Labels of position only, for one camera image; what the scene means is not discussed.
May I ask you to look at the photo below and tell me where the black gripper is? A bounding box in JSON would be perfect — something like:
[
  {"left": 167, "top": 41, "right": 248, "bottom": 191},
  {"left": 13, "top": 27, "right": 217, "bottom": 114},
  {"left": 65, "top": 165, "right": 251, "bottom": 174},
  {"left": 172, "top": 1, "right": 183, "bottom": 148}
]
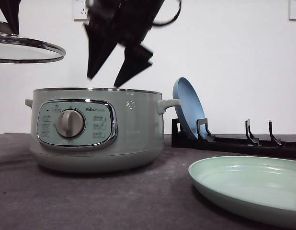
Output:
[{"left": 85, "top": 0, "right": 166, "bottom": 87}]

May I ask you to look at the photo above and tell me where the black plate rack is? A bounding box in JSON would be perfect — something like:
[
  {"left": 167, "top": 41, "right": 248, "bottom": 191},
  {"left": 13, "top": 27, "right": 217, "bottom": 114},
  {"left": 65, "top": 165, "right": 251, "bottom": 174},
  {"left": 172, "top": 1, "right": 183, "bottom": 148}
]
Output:
[{"left": 171, "top": 118, "right": 296, "bottom": 158}]

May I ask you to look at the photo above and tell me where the white wall socket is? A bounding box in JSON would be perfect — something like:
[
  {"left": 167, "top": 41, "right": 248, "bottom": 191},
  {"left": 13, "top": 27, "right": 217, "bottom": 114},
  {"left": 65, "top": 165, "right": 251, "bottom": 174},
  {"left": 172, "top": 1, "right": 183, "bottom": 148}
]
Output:
[
  {"left": 72, "top": 0, "right": 89, "bottom": 22},
  {"left": 289, "top": 0, "right": 296, "bottom": 22}
]

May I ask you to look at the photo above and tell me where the white wall socket right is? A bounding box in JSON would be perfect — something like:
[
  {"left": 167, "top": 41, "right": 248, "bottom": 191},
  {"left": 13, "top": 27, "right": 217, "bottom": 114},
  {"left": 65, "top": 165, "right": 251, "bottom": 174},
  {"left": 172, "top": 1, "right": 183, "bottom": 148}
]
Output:
[{"left": 289, "top": 0, "right": 296, "bottom": 22}]

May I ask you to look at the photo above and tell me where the white wall socket left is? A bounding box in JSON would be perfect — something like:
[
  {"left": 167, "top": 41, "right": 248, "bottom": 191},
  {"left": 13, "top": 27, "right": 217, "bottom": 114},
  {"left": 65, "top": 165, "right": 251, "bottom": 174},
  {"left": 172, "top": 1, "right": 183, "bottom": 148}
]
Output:
[{"left": 72, "top": 0, "right": 89, "bottom": 22}]

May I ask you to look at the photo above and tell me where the glass steamer lid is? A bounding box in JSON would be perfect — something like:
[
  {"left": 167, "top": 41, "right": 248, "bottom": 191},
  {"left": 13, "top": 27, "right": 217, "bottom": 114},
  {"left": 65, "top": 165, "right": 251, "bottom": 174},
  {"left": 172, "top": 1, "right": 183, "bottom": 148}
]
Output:
[{"left": 0, "top": 22, "right": 66, "bottom": 63}]

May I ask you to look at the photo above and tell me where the green electric steamer pot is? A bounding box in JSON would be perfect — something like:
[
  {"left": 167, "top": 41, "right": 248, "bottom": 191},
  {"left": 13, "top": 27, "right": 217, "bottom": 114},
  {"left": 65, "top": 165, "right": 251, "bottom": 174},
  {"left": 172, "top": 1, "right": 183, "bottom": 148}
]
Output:
[{"left": 25, "top": 87, "right": 180, "bottom": 173}]

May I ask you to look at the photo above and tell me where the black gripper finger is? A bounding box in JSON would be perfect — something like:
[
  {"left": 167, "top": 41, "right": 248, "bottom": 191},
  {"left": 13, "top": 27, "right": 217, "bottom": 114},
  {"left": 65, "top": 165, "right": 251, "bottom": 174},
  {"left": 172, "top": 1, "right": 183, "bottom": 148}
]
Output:
[{"left": 0, "top": 0, "right": 22, "bottom": 35}]

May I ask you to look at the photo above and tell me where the green plate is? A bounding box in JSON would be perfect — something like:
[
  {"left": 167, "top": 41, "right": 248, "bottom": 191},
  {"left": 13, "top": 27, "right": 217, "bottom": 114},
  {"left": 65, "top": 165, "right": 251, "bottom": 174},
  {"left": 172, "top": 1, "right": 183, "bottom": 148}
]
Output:
[{"left": 188, "top": 156, "right": 296, "bottom": 228}]

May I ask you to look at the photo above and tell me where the blue plate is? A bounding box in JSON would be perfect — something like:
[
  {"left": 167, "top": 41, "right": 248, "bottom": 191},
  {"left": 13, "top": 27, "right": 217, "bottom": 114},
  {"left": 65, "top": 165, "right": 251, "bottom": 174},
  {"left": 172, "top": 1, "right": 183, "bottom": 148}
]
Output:
[{"left": 172, "top": 77, "right": 206, "bottom": 138}]

